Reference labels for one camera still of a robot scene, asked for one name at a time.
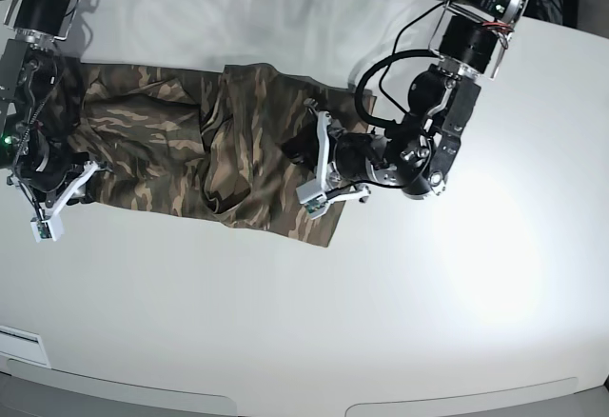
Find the camouflage T-shirt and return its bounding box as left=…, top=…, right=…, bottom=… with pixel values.
left=41, top=59, right=364, bottom=247

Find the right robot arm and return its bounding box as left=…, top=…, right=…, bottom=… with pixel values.
left=1, top=0, right=107, bottom=241

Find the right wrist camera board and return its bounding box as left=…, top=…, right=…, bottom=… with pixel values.
left=30, top=216, right=65, bottom=243

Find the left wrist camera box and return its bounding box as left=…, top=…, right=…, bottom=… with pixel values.
left=296, top=186, right=330, bottom=220

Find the white label plate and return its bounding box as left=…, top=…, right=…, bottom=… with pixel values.
left=0, top=326, right=51, bottom=368

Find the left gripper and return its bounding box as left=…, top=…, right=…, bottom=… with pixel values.
left=281, top=98, right=385, bottom=206

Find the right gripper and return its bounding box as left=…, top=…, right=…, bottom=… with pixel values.
left=7, top=152, right=110, bottom=227

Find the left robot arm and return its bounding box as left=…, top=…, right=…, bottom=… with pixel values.
left=282, top=0, right=528, bottom=218

